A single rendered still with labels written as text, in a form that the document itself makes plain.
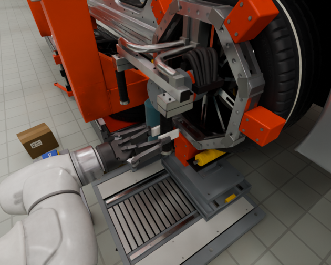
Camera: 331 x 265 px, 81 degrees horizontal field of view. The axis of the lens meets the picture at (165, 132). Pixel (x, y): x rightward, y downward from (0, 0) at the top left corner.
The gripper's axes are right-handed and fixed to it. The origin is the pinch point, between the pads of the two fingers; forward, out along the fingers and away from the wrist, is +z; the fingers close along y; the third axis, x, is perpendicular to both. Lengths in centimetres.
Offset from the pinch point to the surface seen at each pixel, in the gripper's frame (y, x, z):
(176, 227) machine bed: 1, -75, 7
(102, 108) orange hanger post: -59, -24, -5
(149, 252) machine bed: 3, -76, -12
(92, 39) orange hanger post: -60, 12, -1
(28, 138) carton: -113, -65, -55
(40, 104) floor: -193, -83, -44
